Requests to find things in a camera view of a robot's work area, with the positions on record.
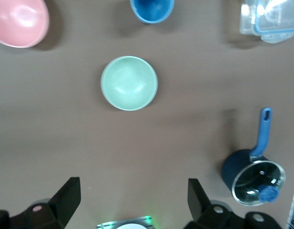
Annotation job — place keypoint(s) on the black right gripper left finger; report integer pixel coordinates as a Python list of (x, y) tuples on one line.
[(63, 205)]

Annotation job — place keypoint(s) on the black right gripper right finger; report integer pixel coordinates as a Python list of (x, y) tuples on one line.
[(201, 210)]

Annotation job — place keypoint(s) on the green bowl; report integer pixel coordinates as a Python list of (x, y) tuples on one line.
[(128, 83)]

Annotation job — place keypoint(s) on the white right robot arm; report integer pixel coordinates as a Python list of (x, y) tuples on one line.
[(131, 226)]

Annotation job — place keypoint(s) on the pink bowl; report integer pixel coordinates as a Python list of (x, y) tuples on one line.
[(18, 21)]

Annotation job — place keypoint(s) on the dark blue saucepan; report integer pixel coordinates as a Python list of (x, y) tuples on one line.
[(235, 169)]

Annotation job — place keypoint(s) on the glass lid with blue knob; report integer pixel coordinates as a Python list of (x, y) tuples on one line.
[(251, 183)]

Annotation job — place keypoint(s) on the brown table cover cloth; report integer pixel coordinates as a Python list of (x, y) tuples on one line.
[(65, 131)]

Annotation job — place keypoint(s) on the clear blue-rimmed plastic container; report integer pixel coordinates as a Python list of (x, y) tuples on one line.
[(275, 21)]

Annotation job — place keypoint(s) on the blue cup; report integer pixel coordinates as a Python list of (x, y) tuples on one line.
[(151, 12)]

